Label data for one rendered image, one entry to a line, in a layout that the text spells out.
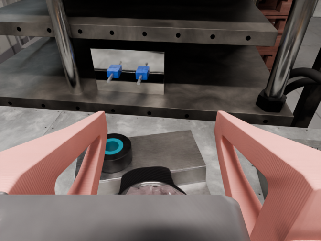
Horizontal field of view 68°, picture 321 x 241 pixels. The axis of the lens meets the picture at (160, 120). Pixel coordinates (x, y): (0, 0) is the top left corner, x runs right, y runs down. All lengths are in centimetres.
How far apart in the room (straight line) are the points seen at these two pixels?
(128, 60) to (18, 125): 42
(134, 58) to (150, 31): 11
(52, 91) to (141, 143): 60
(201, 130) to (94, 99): 43
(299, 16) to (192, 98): 42
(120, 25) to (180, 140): 49
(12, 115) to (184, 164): 64
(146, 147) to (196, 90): 51
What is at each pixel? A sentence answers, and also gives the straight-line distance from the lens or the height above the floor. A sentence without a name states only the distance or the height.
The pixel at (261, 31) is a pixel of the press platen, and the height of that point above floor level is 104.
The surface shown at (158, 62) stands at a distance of 88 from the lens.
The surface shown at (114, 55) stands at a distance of 91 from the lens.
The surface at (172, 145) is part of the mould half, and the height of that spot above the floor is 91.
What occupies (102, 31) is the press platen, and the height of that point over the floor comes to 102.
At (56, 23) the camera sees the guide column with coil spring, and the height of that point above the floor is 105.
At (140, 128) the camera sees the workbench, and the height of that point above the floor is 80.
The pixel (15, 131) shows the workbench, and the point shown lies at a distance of 86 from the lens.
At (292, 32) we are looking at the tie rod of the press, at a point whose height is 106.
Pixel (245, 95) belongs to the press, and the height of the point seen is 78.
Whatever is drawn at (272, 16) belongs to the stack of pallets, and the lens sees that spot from 271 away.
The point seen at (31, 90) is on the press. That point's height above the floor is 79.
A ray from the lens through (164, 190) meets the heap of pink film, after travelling 47.
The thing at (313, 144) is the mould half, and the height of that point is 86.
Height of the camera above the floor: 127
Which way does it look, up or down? 37 degrees down
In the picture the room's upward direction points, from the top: straight up
